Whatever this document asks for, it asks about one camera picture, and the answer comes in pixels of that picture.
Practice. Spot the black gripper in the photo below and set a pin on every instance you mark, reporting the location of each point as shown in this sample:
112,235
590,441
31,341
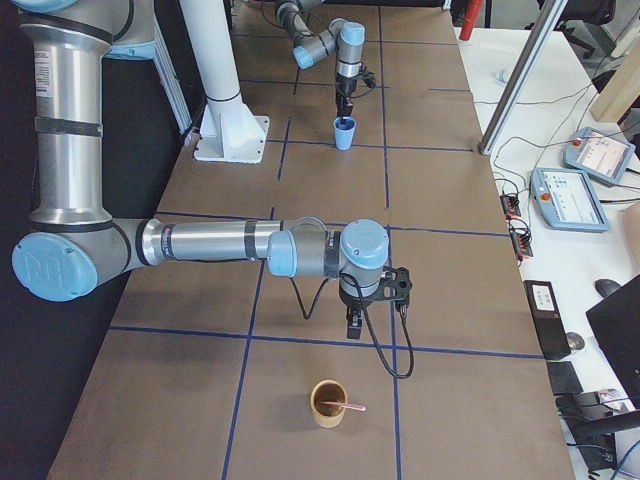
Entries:
354,299
344,88

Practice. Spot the blue ribbed cup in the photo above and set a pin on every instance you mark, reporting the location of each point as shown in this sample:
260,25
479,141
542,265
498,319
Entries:
344,132

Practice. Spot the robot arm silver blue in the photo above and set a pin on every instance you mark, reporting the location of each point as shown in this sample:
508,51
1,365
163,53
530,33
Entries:
78,246
341,37

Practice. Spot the wooden bamboo cup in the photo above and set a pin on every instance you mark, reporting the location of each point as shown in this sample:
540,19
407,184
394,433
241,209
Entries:
327,416

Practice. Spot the red cylinder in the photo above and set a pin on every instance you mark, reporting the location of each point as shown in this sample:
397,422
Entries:
472,13

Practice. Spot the lower orange black connector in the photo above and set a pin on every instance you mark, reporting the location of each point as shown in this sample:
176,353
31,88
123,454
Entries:
521,242

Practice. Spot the orange black connector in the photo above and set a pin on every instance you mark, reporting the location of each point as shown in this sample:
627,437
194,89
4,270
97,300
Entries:
511,206
521,242

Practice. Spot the upper orange black connector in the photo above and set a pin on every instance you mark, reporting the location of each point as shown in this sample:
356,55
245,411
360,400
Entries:
511,206

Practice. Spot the black rectangular box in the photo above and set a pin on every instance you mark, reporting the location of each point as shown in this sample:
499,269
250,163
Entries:
547,320

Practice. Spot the near teach pendant tablet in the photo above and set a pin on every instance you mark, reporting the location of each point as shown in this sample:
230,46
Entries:
567,200

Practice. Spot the teach pendant tablet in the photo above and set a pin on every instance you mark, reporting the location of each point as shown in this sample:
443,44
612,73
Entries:
602,156
567,200

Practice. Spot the black computer mouse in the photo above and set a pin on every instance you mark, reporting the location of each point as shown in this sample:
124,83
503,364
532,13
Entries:
606,287

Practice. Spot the black laptop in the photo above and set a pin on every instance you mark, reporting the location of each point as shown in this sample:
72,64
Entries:
615,324

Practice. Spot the far teach pendant tablet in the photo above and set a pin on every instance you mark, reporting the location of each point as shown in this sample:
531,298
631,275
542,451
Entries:
602,156

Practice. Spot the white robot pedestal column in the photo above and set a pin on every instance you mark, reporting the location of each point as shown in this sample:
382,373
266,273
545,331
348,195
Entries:
229,131

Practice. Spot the aluminium frame post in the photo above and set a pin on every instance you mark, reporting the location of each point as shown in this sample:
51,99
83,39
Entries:
538,36

